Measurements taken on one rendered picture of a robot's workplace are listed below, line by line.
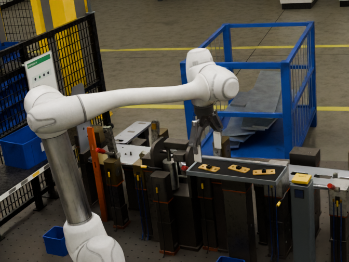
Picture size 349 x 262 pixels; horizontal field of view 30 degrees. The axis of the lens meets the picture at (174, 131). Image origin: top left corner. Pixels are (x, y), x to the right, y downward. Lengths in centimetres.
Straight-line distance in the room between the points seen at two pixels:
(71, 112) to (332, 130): 391
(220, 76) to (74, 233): 84
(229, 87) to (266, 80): 334
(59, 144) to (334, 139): 361
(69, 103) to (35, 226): 122
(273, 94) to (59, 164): 306
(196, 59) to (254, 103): 274
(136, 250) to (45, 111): 100
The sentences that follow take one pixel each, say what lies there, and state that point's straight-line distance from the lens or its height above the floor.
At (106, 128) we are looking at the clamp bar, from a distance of 297.
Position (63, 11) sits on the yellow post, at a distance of 367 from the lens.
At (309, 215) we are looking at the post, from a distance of 249.
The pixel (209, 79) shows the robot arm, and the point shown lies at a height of 158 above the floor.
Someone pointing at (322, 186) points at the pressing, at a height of 100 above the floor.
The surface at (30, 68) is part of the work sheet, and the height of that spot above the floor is 141.
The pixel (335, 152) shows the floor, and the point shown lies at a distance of 546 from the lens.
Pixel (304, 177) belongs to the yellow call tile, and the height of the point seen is 116.
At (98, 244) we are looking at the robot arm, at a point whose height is 103.
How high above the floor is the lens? 226
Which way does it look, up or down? 22 degrees down
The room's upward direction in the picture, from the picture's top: 7 degrees counter-clockwise
